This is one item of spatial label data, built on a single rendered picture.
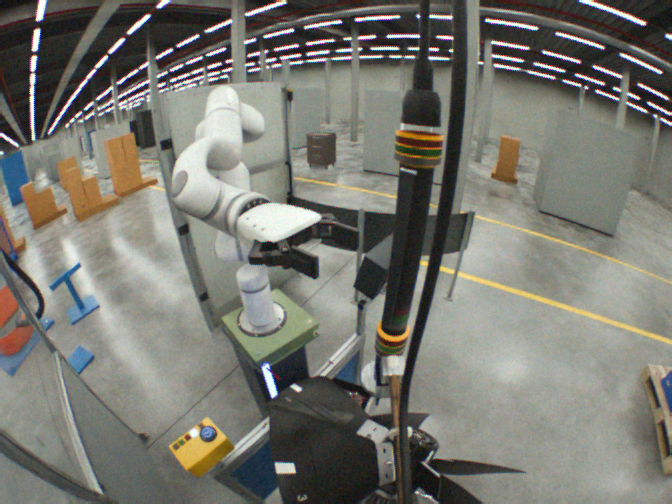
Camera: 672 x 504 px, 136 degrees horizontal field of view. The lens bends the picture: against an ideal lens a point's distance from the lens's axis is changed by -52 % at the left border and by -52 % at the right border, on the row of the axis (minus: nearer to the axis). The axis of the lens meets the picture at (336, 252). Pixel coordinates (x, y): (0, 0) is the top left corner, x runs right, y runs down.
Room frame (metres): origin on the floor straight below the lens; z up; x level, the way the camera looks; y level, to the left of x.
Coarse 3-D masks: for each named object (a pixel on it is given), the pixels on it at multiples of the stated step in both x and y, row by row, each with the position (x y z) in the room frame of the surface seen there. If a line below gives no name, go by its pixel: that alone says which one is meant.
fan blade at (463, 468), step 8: (456, 464) 0.17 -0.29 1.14; (464, 464) 0.16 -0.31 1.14; (472, 464) 0.16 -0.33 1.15; (480, 464) 0.15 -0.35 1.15; (488, 464) 0.14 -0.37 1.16; (440, 472) 0.17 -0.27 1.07; (448, 472) 0.17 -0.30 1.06; (456, 472) 0.16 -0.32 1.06; (464, 472) 0.16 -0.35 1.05; (472, 472) 0.15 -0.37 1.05; (480, 472) 0.15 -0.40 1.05; (488, 472) 0.14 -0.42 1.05; (496, 472) 0.13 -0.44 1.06; (504, 472) 0.12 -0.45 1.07; (512, 472) 0.11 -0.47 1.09; (520, 472) 0.10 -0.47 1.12
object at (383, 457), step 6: (378, 444) 0.20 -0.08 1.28; (384, 444) 0.20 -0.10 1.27; (390, 444) 0.21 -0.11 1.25; (378, 450) 0.19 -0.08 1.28; (390, 450) 0.20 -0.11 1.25; (378, 456) 0.18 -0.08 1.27; (384, 456) 0.18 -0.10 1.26; (390, 456) 0.18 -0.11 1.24; (378, 462) 0.16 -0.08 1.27; (384, 468) 0.15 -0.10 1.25; (390, 468) 0.16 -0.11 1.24; (384, 474) 0.14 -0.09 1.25; (390, 474) 0.14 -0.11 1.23; (384, 480) 0.13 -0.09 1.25; (390, 480) 0.13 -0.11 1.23
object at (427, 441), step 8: (408, 424) 0.28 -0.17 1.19; (416, 432) 0.25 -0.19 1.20; (424, 432) 0.25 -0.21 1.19; (384, 440) 0.24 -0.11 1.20; (392, 440) 0.22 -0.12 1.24; (416, 440) 0.21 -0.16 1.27; (424, 440) 0.22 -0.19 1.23; (432, 440) 0.22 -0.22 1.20; (416, 448) 0.19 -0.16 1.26; (424, 448) 0.19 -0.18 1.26; (432, 448) 0.19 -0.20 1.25; (416, 456) 0.18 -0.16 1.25; (424, 456) 0.17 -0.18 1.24; (432, 456) 0.18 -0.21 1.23; (416, 464) 0.16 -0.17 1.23; (416, 472) 0.15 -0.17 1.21; (416, 480) 0.14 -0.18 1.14; (384, 488) 0.12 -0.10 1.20; (392, 488) 0.12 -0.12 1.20; (416, 488) 0.12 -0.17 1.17
